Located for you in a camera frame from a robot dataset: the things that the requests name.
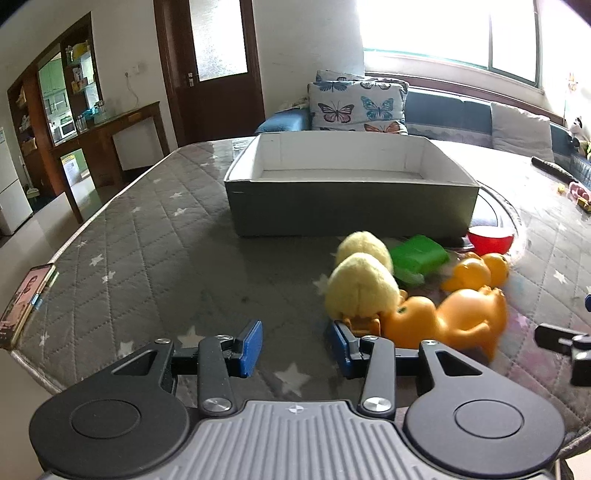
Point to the grey cardboard box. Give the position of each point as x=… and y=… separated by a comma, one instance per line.
x=346, y=207

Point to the yellow plush chick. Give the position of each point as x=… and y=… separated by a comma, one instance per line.
x=360, y=286
x=364, y=242

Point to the large orange rubber duck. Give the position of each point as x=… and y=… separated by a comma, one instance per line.
x=461, y=318

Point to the window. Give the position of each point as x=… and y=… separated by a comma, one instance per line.
x=443, y=32

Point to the black remote control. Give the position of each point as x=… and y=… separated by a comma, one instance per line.
x=551, y=168

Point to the white cushion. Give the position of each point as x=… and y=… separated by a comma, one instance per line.
x=519, y=131

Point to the wall pinwheel decoration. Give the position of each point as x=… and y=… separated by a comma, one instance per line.
x=571, y=83

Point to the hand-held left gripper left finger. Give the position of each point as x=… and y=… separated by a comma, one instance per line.
x=251, y=346

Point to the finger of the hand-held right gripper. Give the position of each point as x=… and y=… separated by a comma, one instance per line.
x=554, y=334

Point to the smartphone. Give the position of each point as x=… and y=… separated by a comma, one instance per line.
x=23, y=300

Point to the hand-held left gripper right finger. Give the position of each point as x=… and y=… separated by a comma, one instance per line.
x=339, y=344

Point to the panda plush toy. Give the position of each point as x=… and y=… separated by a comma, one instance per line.
x=576, y=131

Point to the green plastic packet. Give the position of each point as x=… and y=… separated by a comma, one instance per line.
x=418, y=254

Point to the blue sofa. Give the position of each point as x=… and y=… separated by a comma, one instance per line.
x=443, y=113

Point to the pink small toy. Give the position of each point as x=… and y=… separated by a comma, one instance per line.
x=579, y=194

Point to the white refrigerator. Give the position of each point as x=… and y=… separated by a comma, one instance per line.
x=11, y=194

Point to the dark wooden console table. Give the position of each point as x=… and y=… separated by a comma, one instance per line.
x=115, y=124

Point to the white microwave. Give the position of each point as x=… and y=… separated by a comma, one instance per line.
x=64, y=129

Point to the wooden shelf cabinet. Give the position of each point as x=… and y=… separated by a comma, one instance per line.
x=30, y=106

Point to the small orange rubber duck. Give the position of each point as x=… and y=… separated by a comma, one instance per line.
x=466, y=274

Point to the butterfly print pillow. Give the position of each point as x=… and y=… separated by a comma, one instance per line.
x=332, y=75
x=351, y=108

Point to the brown wooden door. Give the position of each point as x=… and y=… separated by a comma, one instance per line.
x=217, y=106

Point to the red bowl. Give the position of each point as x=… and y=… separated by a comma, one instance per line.
x=489, y=242

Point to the grey starred quilted mat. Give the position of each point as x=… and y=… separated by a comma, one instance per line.
x=161, y=258

